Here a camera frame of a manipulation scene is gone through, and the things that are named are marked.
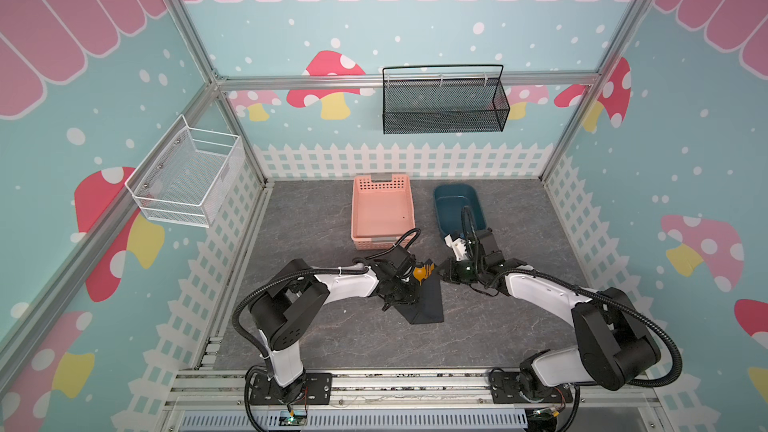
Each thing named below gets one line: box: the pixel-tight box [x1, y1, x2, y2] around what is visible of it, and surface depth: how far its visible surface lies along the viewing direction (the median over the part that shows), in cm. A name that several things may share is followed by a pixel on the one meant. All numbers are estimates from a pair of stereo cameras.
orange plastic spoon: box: [413, 263, 435, 286], surface depth 96 cm
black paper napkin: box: [395, 275, 444, 324], surface depth 89 cm
